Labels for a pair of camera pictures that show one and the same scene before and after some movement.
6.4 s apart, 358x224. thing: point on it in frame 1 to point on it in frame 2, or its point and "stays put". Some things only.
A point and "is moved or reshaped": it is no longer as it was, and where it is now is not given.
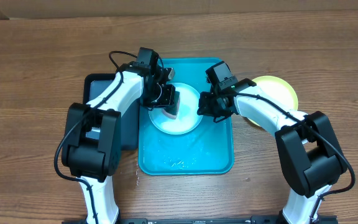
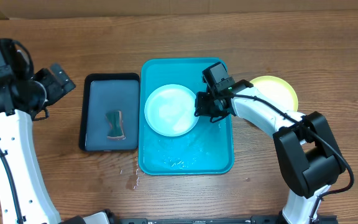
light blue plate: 188,118 stays put
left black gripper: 168,101 to 57,88
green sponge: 171,112 is moved or reshaped
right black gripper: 206,106 stays put
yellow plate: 279,89 stays put
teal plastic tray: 207,149 stays put
